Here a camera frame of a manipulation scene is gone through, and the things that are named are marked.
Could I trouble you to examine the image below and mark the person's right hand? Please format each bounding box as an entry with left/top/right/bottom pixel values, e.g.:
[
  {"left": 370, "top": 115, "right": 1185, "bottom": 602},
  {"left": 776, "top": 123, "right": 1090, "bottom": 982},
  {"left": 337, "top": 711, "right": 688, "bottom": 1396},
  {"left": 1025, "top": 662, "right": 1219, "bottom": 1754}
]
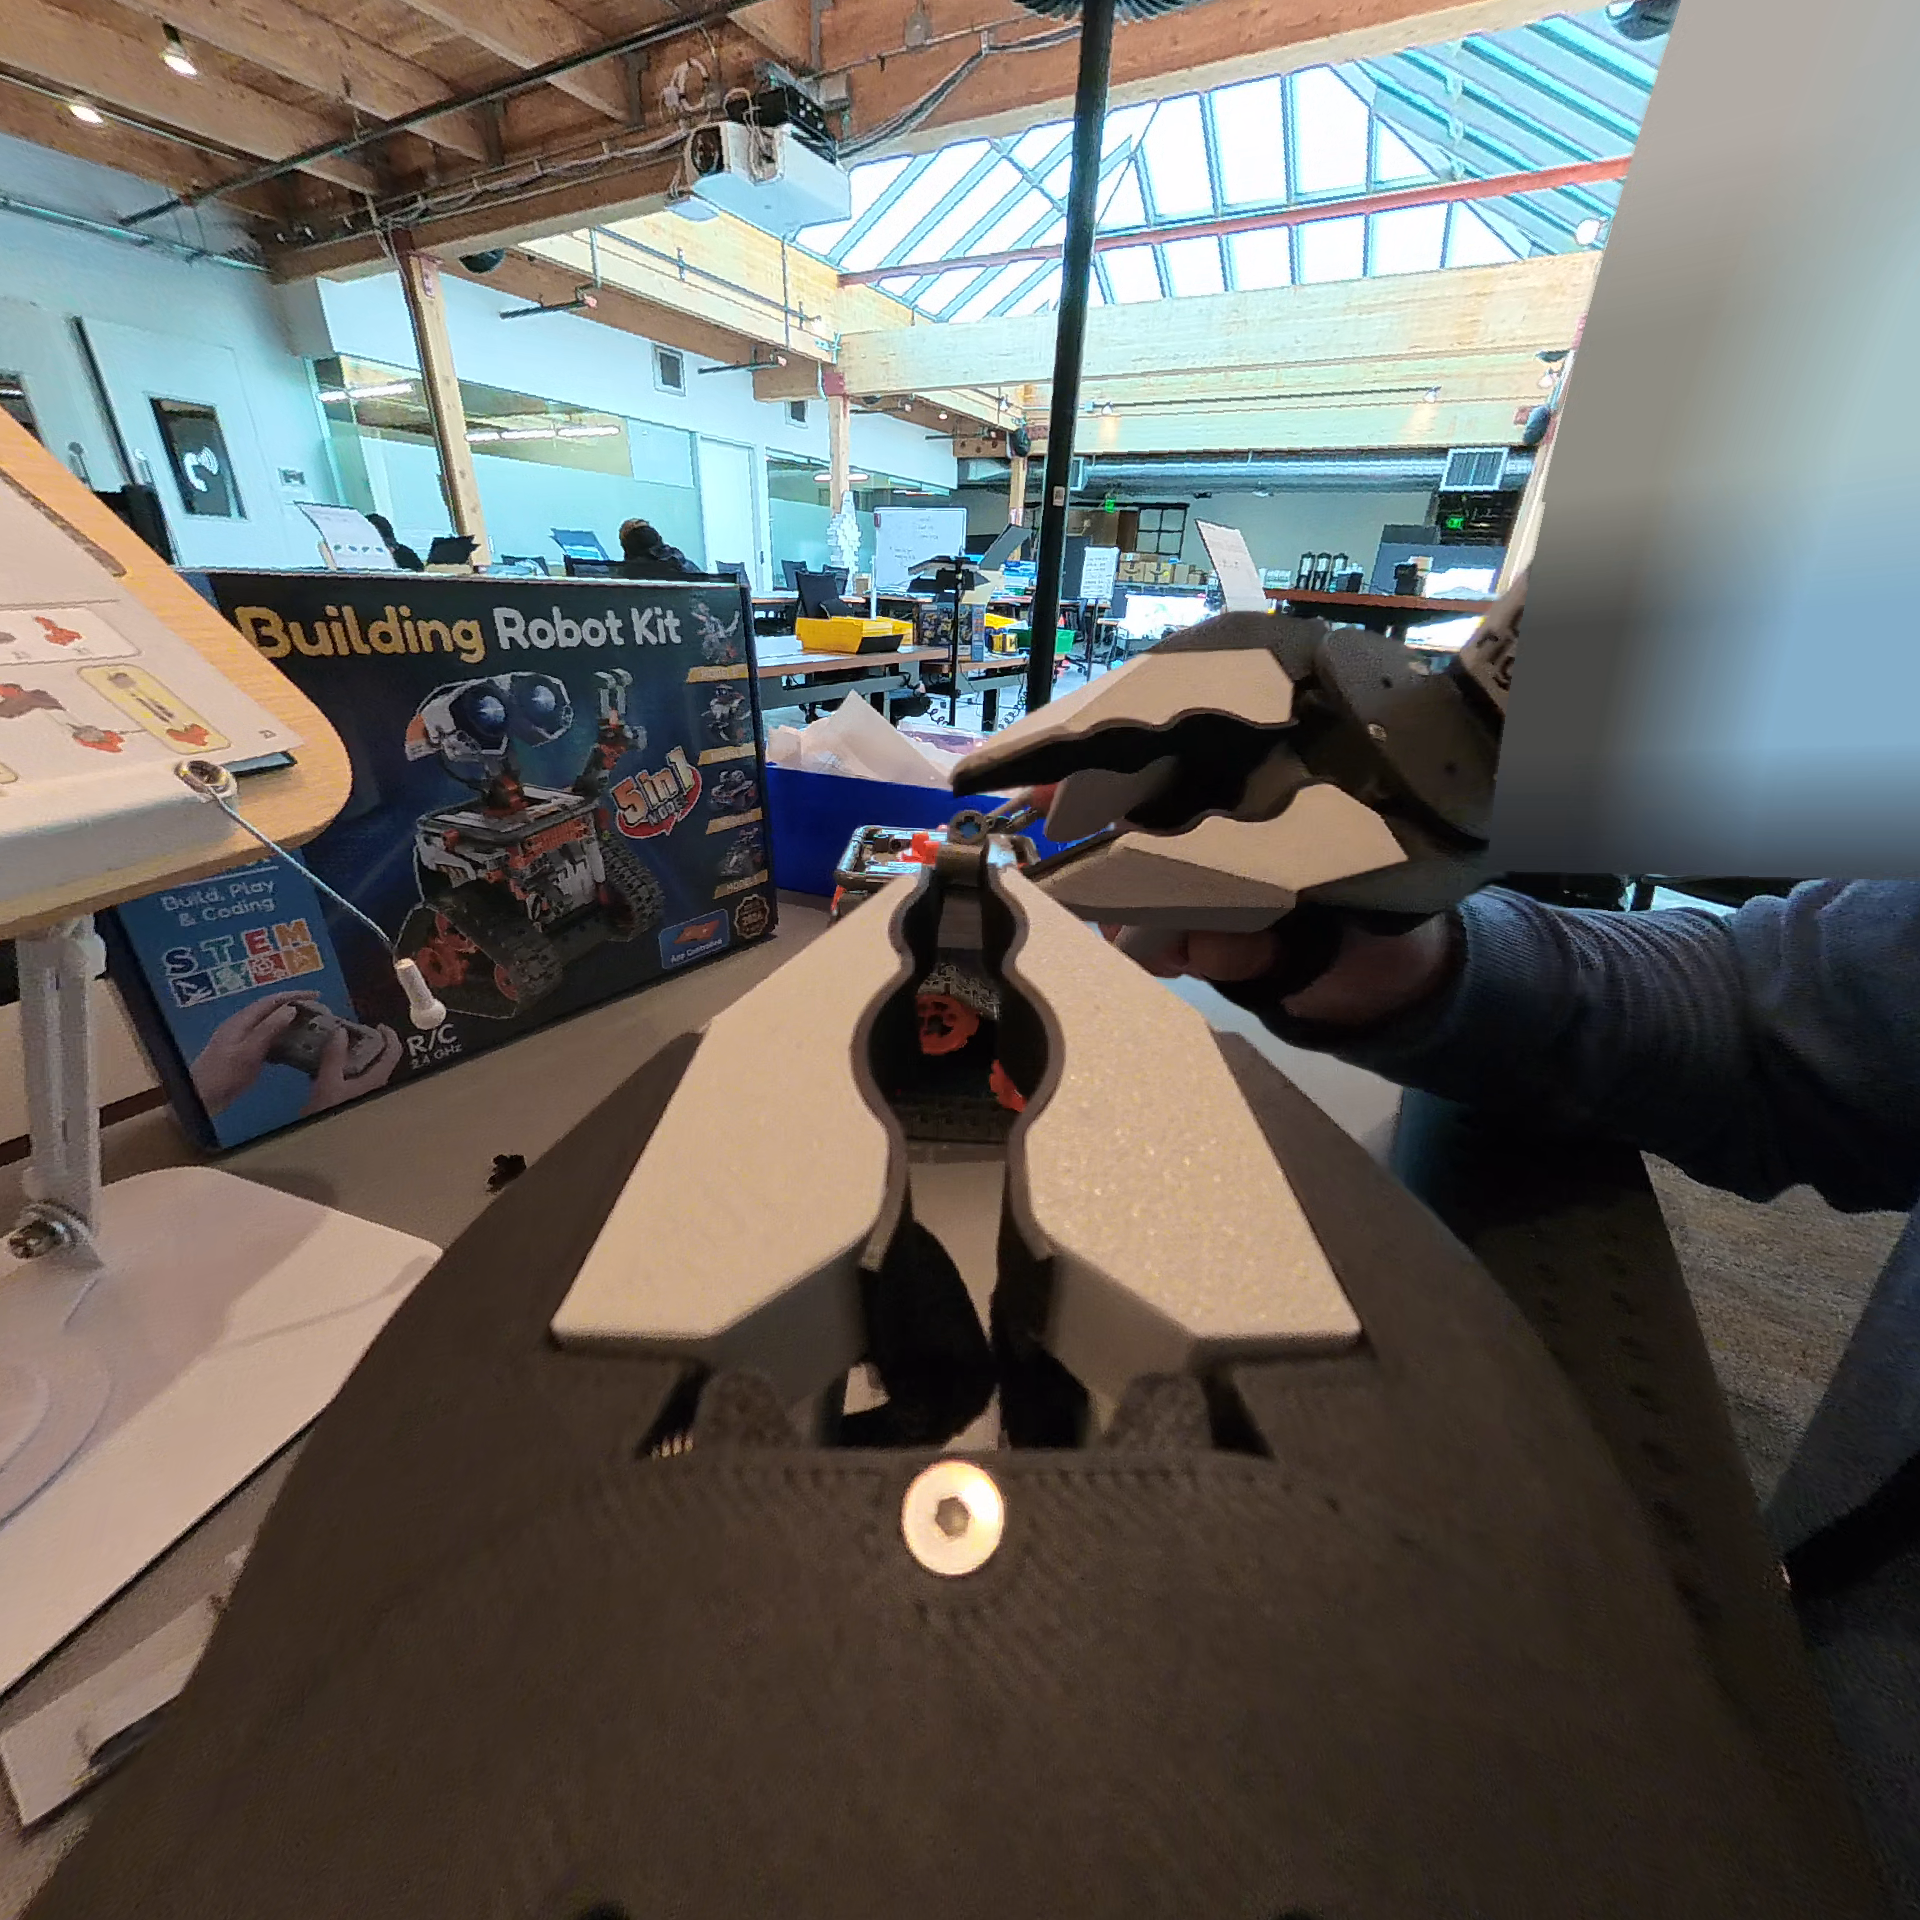
[{"left": 1119, "top": 900, "right": 1466, "bottom": 1039}]

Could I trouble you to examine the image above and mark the blue plastic bin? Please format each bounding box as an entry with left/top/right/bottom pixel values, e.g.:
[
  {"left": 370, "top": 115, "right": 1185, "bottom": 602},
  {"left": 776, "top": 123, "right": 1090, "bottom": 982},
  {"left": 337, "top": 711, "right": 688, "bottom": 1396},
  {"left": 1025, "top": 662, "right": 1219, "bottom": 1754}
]
[{"left": 766, "top": 764, "right": 1000, "bottom": 899}]

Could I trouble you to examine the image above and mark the whiteboard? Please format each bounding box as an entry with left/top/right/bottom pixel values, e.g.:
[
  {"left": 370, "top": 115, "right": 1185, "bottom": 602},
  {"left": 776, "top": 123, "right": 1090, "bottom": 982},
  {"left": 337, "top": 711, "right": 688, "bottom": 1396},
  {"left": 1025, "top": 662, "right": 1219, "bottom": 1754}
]
[{"left": 873, "top": 507, "right": 969, "bottom": 593}]

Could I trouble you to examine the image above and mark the white crumpled paper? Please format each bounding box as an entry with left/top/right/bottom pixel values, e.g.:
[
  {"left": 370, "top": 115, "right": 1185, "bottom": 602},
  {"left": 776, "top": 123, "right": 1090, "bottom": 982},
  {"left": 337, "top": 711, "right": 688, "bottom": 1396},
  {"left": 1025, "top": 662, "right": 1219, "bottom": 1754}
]
[{"left": 766, "top": 691, "right": 963, "bottom": 789}]

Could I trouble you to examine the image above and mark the white stand with wooden tray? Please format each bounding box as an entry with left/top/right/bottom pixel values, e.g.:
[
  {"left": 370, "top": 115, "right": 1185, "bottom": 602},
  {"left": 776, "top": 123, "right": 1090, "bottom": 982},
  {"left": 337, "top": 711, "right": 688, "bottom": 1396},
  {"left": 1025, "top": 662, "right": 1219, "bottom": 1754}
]
[{"left": 0, "top": 405, "right": 445, "bottom": 1699}]

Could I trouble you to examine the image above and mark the blue printed cardboard box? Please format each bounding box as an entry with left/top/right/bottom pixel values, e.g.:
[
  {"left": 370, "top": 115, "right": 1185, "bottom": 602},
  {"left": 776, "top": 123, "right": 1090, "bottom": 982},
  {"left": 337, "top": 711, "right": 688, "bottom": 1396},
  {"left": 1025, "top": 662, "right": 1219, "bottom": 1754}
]
[{"left": 113, "top": 566, "right": 781, "bottom": 1156}]

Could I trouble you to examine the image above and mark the white ceiling unit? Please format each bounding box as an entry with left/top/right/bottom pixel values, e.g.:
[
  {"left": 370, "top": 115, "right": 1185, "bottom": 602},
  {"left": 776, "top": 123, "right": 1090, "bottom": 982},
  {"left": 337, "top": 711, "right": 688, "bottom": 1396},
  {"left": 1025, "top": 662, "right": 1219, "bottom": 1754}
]
[{"left": 682, "top": 120, "right": 855, "bottom": 235}]

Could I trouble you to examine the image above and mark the black studded foam mat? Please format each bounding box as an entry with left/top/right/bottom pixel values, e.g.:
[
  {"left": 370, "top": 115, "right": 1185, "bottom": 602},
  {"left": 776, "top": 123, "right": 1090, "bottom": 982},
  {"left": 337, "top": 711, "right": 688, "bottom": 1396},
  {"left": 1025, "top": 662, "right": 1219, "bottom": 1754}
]
[{"left": 1386, "top": 1086, "right": 1802, "bottom": 1653}]

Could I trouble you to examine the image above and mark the grey tracked toy robot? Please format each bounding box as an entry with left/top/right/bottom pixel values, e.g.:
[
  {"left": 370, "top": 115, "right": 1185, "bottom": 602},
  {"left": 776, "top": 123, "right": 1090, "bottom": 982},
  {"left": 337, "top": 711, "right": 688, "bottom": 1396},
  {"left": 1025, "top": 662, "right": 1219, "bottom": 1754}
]
[{"left": 833, "top": 823, "right": 1074, "bottom": 1148}]

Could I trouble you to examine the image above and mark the person's torso in blue sweater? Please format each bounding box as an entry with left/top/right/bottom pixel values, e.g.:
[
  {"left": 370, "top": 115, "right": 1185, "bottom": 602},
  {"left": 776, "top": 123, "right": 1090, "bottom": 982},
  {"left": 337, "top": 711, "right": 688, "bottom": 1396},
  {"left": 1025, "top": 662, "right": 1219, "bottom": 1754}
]
[{"left": 1763, "top": 1200, "right": 1920, "bottom": 1920}]

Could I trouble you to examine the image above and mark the white instruction booklet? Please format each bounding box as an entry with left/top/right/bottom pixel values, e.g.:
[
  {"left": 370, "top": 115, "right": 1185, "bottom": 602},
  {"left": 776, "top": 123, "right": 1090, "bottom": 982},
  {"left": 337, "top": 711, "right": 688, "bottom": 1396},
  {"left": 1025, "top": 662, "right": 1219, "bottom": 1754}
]
[{"left": 0, "top": 480, "right": 302, "bottom": 858}]

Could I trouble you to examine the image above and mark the person's right forearm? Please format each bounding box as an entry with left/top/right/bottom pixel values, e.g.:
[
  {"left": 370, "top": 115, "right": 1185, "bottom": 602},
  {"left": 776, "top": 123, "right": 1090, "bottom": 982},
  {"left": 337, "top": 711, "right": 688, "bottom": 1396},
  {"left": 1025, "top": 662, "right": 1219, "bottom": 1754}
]
[{"left": 1409, "top": 877, "right": 1920, "bottom": 1216}]

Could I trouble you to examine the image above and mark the light grey curved panel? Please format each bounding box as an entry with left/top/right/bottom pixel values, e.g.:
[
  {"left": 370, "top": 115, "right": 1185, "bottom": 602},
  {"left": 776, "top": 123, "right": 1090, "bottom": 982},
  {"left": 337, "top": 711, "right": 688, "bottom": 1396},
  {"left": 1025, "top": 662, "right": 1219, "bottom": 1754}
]
[{"left": 0, "top": 1591, "right": 213, "bottom": 1834}]

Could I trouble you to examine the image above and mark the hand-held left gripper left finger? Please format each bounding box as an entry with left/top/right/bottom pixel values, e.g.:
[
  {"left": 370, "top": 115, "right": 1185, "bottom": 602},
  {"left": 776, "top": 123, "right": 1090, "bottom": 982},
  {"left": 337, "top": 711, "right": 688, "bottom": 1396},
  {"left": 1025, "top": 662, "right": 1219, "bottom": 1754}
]
[{"left": 550, "top": 874, "right": 943, "bottom": 1372}]

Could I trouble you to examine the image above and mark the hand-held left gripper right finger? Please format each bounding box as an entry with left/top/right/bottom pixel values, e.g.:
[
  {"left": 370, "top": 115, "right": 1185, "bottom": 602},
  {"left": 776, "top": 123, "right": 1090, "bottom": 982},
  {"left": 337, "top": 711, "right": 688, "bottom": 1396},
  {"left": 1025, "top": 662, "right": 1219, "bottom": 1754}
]
[{"left": 994, "top": 867, "right": 1368, "bottom": 1384}]

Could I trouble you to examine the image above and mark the black pole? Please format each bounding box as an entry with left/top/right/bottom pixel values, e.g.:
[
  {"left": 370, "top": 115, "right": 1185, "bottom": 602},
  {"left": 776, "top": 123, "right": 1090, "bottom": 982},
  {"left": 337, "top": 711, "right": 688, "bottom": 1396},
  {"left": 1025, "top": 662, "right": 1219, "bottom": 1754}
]
[{"left": 1026, "top": 0, "right": 1119, "bottom": 715}]

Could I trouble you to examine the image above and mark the wooden high table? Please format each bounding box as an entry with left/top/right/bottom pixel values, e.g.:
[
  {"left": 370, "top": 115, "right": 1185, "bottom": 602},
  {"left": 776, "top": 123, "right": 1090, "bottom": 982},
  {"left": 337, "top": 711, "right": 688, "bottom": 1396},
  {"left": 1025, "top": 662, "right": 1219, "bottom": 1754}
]
[{"left": 1268, "top": 590, "right": 1503, "bottom": 621}]

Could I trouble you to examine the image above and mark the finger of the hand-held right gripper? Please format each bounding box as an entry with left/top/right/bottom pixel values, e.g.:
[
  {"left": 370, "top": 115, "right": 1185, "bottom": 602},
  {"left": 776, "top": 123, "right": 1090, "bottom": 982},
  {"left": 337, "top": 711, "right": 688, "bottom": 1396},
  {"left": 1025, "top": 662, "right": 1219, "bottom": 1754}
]
[
  {"left": 1031, "top": 742, "right": 1412, "bottom": 936},
  {"left": 948, "top": 618, "right": 1339, "bottom": 801}
]

